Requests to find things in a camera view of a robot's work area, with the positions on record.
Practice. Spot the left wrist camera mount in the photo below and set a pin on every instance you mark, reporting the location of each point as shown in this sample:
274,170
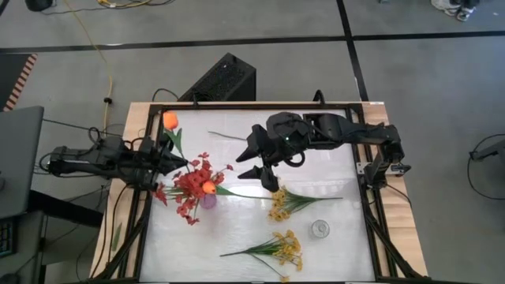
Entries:
149,182

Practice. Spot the dark keyboard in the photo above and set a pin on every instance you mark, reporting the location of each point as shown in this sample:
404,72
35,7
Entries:
6,238

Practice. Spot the clear glass vase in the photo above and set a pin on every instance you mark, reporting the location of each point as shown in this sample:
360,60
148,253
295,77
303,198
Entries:
320,229

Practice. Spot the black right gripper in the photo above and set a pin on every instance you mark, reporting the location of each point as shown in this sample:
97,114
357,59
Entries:
263,146

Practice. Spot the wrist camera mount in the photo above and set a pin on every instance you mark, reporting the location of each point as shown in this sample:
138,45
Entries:
270,179
149,182

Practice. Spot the black round bin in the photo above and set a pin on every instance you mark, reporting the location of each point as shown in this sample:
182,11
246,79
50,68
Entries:
38,4

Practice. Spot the purple glass vase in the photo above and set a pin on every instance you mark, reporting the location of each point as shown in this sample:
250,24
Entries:
208,202

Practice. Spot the black computer tower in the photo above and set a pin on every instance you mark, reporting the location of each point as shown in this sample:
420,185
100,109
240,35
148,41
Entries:
230,75

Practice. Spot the silver mounting plate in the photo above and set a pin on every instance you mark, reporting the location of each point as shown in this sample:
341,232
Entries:
361,167

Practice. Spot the red artificial flower bunch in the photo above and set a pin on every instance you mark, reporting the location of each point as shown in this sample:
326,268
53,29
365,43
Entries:
193,181

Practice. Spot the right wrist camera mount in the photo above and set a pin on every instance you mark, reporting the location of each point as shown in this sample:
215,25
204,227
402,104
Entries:
270,179

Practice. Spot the black desk beam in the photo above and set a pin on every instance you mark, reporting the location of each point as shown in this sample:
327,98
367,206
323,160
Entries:
63,209

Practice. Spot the grey desk top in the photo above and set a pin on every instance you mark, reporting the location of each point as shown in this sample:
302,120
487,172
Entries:
19,158

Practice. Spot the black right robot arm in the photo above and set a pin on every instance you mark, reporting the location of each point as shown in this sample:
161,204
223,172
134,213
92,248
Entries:
347,132

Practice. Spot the yellow artificial flower bunch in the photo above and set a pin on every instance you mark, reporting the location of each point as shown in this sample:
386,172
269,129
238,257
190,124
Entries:
282,205
288,248

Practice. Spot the grey stand leg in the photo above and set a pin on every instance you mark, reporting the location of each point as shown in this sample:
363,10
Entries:
491,150

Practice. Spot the black mat striped edge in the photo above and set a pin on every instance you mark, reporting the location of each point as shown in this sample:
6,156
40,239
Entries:
12,75

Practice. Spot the loose green leaf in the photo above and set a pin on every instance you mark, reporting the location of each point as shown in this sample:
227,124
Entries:
117,236

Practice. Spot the white table mat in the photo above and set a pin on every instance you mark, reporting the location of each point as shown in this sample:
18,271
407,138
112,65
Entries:
236,236

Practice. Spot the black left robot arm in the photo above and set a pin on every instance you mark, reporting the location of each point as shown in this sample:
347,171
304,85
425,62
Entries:
79,159

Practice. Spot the person's shoe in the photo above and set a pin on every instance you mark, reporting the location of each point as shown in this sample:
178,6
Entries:
465,13
444,4

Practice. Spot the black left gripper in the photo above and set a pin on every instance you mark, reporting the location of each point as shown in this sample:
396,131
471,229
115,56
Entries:
150,161

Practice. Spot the black aluminium frame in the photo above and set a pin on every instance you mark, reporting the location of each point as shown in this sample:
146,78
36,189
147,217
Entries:
252,105

